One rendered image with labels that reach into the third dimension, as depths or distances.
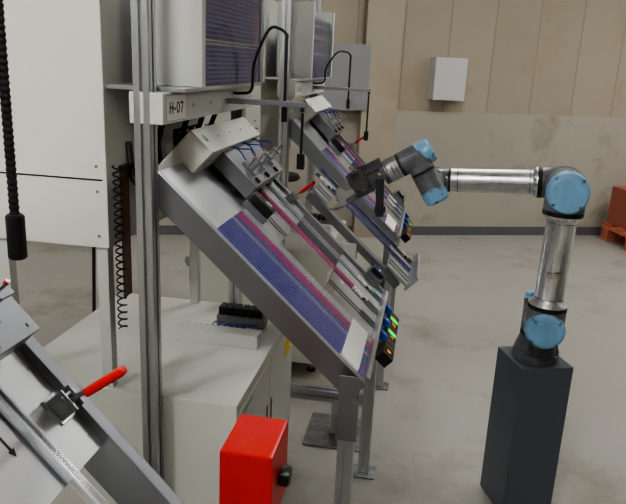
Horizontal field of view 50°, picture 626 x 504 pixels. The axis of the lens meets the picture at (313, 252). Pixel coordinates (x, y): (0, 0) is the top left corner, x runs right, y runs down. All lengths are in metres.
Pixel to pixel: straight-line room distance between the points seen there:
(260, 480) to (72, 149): 0.89
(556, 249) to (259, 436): 1.12
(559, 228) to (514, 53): 4.28
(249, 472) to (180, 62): 0.95
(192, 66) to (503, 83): 4.76
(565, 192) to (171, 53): 1.13
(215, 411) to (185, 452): 0.15
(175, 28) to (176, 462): 1.09
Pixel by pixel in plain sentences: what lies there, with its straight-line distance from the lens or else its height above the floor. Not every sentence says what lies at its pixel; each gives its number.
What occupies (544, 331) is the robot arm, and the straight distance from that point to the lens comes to 2.12.
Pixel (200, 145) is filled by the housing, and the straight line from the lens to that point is 1.76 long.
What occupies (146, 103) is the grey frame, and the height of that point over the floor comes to 1.36.
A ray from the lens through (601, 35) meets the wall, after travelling 6.62.
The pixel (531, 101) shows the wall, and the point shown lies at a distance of 6.33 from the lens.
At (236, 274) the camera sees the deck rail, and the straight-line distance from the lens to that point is 1.59.
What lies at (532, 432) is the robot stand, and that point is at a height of 0.32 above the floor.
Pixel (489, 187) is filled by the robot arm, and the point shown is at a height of 1.11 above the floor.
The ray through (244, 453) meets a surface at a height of 0.78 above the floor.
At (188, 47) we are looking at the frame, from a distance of 1.66.
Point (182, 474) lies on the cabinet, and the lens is 1.88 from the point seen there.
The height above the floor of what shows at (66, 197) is 1.12.
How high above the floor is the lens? 1.46
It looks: 16 degrees down
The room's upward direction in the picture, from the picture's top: 3 degrees clockwise
